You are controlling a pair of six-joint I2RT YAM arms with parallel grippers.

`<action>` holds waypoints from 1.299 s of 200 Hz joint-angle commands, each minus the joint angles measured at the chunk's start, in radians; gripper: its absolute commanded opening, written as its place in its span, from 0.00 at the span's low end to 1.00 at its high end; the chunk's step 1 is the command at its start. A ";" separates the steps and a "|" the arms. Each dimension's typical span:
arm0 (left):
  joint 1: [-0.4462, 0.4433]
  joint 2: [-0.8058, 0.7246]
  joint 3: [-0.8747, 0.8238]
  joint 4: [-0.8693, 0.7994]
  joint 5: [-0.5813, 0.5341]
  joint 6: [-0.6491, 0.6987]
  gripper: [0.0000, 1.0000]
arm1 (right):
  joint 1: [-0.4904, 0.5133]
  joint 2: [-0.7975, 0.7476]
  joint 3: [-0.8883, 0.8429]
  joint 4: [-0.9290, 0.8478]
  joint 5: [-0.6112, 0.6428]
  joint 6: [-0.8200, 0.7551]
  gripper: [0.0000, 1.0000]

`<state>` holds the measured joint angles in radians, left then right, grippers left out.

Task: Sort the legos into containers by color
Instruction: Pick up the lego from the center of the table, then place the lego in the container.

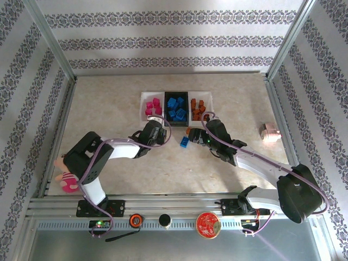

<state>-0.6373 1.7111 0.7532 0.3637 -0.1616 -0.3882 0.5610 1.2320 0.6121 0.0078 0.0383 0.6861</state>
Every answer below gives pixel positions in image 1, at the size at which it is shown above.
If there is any black plastic bin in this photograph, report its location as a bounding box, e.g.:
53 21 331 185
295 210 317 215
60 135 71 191
164 91 190 128

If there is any white plastic bin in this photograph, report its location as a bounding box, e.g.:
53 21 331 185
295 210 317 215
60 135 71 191
139 91 166 128
188 91 215 128

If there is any small pink white toy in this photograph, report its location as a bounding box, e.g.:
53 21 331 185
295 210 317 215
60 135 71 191
258 122 282 142

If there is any black round knob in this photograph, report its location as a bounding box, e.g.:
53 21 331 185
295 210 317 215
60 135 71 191
158 213 172 229

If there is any red gold round tin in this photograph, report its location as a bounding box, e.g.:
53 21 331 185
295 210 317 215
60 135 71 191
195 211 221 240

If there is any orange black tape measure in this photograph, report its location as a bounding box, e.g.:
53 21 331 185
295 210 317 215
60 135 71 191
104 213 144 243

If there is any plush doll pink striped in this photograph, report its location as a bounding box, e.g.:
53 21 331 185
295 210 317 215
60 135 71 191
53 155 84 194

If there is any circuit board green light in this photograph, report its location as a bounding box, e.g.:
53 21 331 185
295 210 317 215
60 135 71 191
89 219 112 229

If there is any grey metal panel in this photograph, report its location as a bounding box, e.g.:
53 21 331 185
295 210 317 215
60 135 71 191
16 229 338 261

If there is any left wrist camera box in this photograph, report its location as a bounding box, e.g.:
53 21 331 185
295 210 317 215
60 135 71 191
147 115 165 127

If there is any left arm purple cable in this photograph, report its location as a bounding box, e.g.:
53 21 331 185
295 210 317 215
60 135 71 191
77 116 172 239

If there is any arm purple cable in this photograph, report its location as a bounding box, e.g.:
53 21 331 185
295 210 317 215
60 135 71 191
200 110 329 237
77 116 172 239

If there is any thin metal rail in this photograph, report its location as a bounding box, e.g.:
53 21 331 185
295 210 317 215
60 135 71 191
74 70 269 77

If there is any wide aluminium extrusion rail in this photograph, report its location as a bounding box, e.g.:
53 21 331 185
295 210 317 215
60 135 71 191
26 192 326 220

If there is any aluminium side rail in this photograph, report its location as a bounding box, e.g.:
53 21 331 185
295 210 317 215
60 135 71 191
36 77 79 198
263 77 300 171

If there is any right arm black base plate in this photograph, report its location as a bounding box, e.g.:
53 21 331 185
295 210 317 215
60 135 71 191
220 198 270 217

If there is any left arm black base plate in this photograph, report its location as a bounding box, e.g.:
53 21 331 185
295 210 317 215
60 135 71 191
76 200 126 218

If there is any perforated metal cable duct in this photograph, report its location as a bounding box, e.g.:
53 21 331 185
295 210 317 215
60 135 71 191
35 219 321 232

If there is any aluminium frame post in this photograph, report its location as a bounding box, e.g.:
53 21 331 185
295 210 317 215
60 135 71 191
265 0 319 82
23 0 79 82

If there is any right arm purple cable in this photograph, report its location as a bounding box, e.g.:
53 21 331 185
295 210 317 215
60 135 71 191
200 110 329 237

